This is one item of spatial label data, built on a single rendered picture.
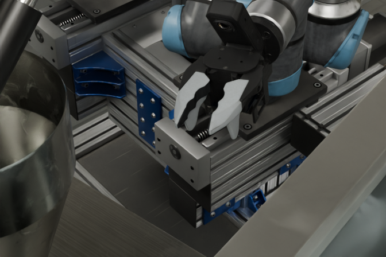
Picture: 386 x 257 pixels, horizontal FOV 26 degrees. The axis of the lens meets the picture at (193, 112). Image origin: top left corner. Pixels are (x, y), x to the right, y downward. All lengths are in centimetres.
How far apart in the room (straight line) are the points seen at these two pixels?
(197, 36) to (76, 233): 36
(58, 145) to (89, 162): 184
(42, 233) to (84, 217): 73
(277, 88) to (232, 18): 28
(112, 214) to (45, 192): 77
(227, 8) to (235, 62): 7
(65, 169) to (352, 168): 23
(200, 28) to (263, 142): 50
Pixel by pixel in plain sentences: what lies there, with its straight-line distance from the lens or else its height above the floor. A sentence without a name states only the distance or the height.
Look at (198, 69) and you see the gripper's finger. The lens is 106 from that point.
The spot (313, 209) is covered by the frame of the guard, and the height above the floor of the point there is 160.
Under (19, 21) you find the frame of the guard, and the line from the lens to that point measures 28.
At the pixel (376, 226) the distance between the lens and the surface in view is 42.
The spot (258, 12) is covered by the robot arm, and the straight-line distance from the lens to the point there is 113.
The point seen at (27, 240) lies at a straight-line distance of 60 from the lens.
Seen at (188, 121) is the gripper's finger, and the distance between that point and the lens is 104.
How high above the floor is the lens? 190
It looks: 42 degrees down
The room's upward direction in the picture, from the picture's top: straight up
